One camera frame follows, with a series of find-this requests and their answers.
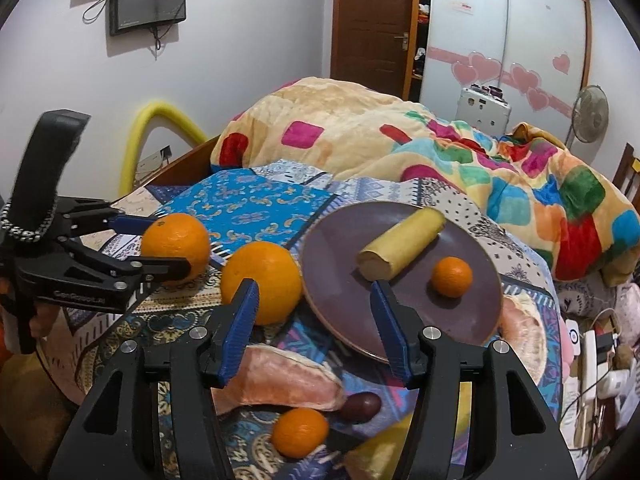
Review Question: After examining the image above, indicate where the large orange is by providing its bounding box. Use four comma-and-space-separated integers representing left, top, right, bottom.
220, 242, 303, 326
140, 212, 210, 286

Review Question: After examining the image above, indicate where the dark purple round plate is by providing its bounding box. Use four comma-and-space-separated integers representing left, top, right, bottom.
299, 202, 503, 362

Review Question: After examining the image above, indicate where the yellow banana piece on plate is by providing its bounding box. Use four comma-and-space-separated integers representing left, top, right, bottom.
356, 207, 446, 282

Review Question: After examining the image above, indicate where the small tangerine on plate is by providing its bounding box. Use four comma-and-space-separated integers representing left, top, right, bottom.
431, 257, 474, 299

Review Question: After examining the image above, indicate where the dark purple plum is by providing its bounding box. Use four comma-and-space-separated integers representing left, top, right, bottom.
338, 392, 382, 425

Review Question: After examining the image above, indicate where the patterned blue table cloth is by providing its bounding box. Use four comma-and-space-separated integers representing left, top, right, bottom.
38, 160, 562, 479

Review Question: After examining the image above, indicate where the yellow foam tube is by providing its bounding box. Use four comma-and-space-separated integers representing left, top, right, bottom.
118, 100, 209, 195

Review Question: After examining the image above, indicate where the long yellow banana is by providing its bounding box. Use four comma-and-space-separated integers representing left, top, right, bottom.
343, 382, 472, 480

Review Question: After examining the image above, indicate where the small tangerine on cloth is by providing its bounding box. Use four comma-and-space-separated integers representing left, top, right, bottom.
270, 408, 330, 460

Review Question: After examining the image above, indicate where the white power strip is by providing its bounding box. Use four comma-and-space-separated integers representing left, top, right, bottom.
580, 330, 598, 408

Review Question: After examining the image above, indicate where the colourful patchwork blanket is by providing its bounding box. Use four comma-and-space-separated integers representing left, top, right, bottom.
210, 77, 639, 286

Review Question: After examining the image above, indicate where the white box appliance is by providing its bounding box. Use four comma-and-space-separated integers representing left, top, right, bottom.
454, 84, 511, 138

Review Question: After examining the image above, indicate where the wooden bed headboard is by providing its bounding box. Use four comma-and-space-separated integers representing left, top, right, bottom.
613, 143, 640, 212

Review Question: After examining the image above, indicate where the standing electric fan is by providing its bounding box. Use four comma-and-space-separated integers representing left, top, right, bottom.
566, 84, 610, 148

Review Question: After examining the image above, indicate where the brown wooden door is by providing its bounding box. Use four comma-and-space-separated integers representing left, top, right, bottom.
330, 0, 418, 98

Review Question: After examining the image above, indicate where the white wardrobe with hearts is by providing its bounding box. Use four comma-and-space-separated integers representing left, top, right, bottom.
420, 0, 590, 140

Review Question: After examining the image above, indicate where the small wall monitor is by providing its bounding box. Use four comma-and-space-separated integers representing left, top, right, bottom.
108, 0, 186, 36

